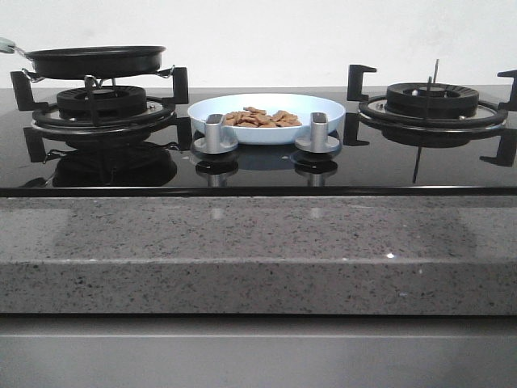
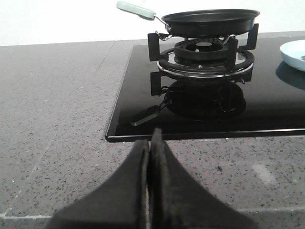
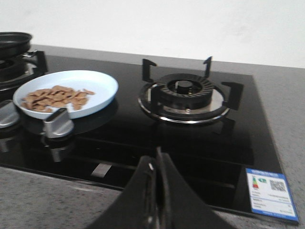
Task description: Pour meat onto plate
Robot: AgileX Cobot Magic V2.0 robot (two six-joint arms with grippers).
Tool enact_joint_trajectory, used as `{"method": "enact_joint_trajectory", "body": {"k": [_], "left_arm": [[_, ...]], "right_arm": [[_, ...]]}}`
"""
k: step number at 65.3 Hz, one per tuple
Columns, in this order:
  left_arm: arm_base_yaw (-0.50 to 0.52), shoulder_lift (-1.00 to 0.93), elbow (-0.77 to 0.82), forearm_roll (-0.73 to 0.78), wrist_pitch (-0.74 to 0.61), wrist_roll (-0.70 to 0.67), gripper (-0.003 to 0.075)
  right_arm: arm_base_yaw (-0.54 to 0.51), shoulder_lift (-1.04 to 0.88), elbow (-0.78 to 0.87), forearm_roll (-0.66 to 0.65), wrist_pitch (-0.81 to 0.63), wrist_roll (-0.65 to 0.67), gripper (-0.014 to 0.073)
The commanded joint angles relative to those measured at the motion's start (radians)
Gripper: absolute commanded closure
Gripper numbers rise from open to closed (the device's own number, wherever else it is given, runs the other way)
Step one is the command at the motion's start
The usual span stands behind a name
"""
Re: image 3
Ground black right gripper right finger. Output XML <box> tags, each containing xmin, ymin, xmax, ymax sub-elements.
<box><xmin>156</xmin><ymin>147</ymin><xmax>234</xmax><ymax>229</ymax></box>

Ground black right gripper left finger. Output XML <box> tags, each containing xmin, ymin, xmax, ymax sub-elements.
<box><xmin>90</xmin><ymin>156</ymin><xmax>157</xmax><ymax>229</ymax></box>

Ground light blue plate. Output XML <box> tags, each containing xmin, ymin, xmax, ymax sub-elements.
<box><xmin>13</xmin><ymin>70</ymin><xmax>119</xmax><ymax>119</ymax></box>

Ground brown meat pieces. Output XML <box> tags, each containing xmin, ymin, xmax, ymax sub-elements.
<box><xmin>21</xmin><ymin>85</ymin><xmax>95</xmax><ymax>113</ymax></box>

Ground black frying pan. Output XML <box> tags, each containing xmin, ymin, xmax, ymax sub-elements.
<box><xmin>0</xmin><ymin>32</ymin><xmax>32</xmax><ymax>60</ymax></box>

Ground black glass cooktop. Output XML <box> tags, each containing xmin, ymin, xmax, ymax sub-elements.
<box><xmin>0</xmin><ymin>54</ymin><xmax>300</xmax><ymax>226</ymax></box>

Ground blue energy label sticker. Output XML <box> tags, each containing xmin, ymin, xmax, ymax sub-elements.
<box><xmin>245</xmin><ymin>168</ymin><xmax>299</xmax><ymax>222</ymax></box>

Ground right black pan support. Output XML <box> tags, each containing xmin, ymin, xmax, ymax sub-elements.
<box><xmin>138</xmin><ymin>57</ymin><xmax>244</xmax><ymax>124</ymax></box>

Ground black pan support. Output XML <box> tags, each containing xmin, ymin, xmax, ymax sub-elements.
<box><xmin>138</xmin><ymin>57</ymin><xmax>244</xmax><ymax>124</ymax></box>
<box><xmin>0</xmin><ymin>51</ymin><xmax>48</xmax><ymax>90</ymax></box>

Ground right gas burner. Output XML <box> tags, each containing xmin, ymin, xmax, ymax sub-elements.
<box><xmin>158</xmin><ymin>73</ymin><xmax>214</xmax><ymax>110</ymax></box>

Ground gas burner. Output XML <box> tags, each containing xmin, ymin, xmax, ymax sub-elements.
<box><xmin>0</xmin><ymin>59</ymin><xmax>31</xmax><ymax>83</ymax></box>
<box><xmin>158</xmin><ymin>73</ymin><xmax>214</xmax><ymax>110</ymax></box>

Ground right silver stove knob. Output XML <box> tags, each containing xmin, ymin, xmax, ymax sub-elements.
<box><xmin>43</xmin><ymin>108</ymin><xmax>74</xmax><ymax>138</ymax></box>

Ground silver stove knob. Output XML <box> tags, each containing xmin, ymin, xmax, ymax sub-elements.
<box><xmin>43</xmin><ymin>108</ymin><xmax>74</xmax><ymax>138</ymax></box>
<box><xmin>0</xmin><ymin>100</ymin><xmax>20</xmax><ymax>129</ymax></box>

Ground left silver stove knob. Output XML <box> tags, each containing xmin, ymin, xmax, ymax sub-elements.
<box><xmin>0</xmin><ymin>100</ymin><xmax>20</xmax><ymax>129</ymax></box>

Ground left black pan support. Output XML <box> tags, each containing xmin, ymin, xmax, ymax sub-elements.
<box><xmin>0</xmin><ymin>51</ymin><xmax>48</xmax><ymax>90</ymax></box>

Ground left gas burner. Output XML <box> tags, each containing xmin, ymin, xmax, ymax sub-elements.
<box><xmin>0</xmin><ymin>59</ymin><xmax>31</xmax><ymax>83</ymax></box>

